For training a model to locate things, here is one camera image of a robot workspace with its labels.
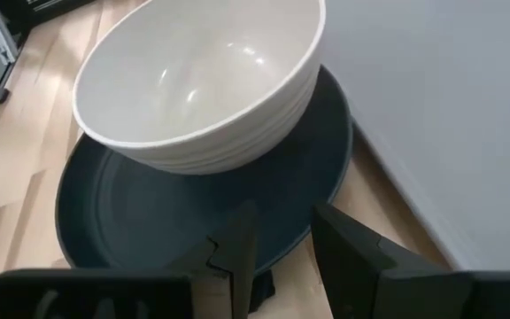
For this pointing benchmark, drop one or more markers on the white bowl with black rim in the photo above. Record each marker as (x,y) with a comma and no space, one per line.
(149,212)

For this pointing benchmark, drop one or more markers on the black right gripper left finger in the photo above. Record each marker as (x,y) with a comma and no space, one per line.
(241,248)

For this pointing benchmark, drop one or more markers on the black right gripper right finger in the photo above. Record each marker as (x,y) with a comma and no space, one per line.
(361,274)

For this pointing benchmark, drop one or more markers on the large white ribbed bowl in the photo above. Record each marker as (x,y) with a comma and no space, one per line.
(184,80)

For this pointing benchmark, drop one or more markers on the grey plastic tray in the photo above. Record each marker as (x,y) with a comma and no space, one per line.
(436,111)

